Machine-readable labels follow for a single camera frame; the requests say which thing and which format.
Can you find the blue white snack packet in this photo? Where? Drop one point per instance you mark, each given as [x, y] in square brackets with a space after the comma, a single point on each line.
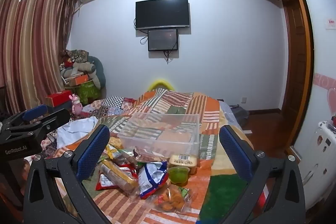
[151, 176]

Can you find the red white paper label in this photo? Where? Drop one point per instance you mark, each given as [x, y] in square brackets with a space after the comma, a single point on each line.
[331, 24]

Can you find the clear fried snack bag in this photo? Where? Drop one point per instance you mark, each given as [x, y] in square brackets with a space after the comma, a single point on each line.
[170, 199]

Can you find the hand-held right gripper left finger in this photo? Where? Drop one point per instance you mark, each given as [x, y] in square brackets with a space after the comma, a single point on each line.
[92, 153]

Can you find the clear plastic bin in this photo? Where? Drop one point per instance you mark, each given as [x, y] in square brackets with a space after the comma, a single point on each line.
[162, 132]

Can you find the teal cushion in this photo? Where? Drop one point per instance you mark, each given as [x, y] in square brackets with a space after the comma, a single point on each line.
[101, 69]

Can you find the red box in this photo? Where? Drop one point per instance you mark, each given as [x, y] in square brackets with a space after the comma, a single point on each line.
[59, 98]

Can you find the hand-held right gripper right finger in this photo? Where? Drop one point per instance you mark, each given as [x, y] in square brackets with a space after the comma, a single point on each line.
[235, 153]

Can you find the yellow hoop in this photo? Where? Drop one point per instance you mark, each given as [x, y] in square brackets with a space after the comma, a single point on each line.
[160, 82]

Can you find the wooden door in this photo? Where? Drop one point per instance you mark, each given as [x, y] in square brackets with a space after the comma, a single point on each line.
[291, 61]

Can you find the yellow snack box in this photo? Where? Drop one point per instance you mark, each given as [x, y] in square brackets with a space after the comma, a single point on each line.
[183, 162]

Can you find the floral patchwork bedsheet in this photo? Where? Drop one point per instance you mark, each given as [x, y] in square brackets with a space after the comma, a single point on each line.
[113, 106]

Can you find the brown snack packet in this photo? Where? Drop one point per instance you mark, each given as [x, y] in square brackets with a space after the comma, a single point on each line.
[149, 156]

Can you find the pink plush toy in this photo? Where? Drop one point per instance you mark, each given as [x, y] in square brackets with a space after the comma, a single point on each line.
[76, 104]

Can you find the orange box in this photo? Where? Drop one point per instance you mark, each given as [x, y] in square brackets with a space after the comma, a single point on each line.
[78, 80]

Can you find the white cloth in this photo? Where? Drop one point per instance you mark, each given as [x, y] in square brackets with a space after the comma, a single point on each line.
[76, 129]

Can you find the green jelly cup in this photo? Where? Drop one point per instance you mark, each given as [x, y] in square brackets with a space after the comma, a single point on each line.
[178, 176]

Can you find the yellow green snack packet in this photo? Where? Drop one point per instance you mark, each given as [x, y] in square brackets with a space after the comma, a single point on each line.
[113, 151]

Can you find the white wall socket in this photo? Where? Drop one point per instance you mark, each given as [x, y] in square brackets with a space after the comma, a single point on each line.
[244, 100]

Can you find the red snack packet white label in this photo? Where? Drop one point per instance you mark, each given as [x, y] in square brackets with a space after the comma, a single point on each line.
[103, 184]

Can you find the white heart-print sliding door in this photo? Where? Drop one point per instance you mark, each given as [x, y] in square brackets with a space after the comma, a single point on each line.
[321, 64]

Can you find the green box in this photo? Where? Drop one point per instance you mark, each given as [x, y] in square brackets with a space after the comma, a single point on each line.
[88, 92]

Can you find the striped brown curtain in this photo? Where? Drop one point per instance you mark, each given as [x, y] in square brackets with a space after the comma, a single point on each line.
[31, 43]

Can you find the black wall television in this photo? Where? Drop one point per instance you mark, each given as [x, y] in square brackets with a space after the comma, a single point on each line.
[162, 13]

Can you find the orange striped patchwork blanket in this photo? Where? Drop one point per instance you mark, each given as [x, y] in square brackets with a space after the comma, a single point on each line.
[199, 108]

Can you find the long yellow biscuit packet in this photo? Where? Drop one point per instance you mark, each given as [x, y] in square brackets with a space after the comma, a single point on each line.
[118, 174]

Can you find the small black wall monitor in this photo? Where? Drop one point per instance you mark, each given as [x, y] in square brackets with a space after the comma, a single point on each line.
[163, 39]

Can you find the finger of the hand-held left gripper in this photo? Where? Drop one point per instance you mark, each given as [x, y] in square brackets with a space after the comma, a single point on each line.
[35, 111]
[56, 119]

